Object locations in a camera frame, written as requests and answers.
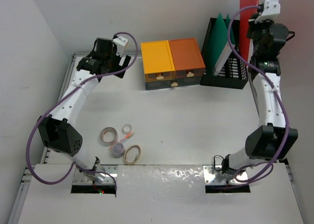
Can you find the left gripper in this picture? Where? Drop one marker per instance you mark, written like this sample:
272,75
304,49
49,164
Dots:
117,58

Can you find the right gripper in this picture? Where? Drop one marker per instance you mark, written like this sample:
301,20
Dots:
253,25

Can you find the red clip file folder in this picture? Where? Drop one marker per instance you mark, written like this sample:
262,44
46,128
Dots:
244,42

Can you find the green clip file folder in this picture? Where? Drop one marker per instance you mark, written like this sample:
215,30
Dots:
216,49

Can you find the small clear tape roll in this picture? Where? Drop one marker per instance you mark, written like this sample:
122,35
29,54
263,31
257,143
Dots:
127,129

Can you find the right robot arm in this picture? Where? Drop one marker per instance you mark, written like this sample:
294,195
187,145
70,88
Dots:
273,138

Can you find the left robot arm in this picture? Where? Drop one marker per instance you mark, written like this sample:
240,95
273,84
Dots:
57,128

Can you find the yellow drawer box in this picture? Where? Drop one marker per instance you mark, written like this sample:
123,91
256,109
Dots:
157,61

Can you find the dark bottom drawer box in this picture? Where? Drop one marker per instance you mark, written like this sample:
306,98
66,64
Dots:
172,83

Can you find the black mesh file organizer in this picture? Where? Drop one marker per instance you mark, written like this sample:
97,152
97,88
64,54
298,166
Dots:
233,74

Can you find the orange drawer box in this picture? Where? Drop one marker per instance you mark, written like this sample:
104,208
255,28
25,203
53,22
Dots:
187,58

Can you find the orange pen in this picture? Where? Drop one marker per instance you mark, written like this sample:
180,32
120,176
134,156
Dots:
124,139

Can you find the large clear tape roll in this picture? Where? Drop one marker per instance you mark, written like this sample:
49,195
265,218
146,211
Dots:
109,136

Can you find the beige masking tape roll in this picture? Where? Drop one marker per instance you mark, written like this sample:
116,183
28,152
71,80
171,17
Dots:
132,155

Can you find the white front cover board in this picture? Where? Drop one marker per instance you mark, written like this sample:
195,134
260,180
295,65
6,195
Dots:
163,195

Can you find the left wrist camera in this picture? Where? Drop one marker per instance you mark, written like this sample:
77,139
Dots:
120,43

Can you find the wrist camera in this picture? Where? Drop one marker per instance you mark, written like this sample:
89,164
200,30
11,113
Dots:
271,10
120,43

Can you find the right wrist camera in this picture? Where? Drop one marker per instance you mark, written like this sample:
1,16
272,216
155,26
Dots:
271,10

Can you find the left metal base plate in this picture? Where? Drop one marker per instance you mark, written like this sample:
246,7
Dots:
106,176

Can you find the metal base plate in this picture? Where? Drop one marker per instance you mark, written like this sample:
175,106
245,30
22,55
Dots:
106,176
214,177

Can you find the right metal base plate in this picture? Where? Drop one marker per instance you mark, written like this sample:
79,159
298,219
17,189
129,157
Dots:
214,177

